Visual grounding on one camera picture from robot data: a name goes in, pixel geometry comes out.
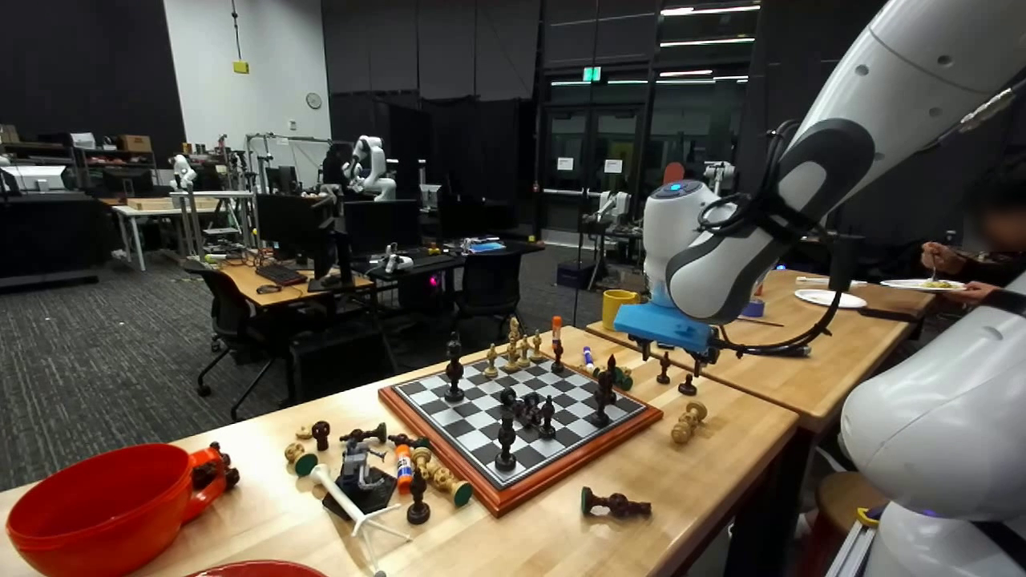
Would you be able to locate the white king chess piece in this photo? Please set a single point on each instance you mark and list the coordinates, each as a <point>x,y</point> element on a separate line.
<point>686,423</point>

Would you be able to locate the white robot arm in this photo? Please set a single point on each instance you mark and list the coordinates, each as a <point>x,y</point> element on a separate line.
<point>942,432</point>

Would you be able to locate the black bishop chess piece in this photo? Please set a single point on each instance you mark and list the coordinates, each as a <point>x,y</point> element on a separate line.
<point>452,372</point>

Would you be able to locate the black king chess piece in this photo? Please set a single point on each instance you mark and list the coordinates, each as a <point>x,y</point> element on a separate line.
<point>503,436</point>

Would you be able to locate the black chess piece on table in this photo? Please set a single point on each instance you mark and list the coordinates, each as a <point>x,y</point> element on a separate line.
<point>663,370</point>

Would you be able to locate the black chess piece lying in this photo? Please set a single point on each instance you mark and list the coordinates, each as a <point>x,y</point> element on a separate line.
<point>614,505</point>

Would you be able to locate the yellow cup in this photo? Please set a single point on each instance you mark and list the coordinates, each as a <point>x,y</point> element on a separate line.
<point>614,299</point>

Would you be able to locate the wooden framed chessboard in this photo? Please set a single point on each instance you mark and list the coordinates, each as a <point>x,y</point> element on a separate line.
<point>556,423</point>

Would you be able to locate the background white robot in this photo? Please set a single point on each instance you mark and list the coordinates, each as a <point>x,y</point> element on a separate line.
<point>365,171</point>

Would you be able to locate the black pawn on table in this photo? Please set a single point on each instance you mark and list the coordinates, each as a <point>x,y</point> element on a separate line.
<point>686,386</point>

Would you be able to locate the white plate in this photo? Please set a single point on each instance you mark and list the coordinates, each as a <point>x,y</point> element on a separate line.
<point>824,299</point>

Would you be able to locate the red plate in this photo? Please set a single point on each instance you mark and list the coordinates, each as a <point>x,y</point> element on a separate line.
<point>257,567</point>

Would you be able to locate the red plastic bowl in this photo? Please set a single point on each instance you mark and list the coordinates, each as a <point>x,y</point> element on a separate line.
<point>105,514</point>

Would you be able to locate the seated person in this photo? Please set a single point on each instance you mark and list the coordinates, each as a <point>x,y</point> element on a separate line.
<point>1002,203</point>

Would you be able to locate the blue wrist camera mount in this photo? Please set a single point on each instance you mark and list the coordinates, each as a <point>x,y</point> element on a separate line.
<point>663,325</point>

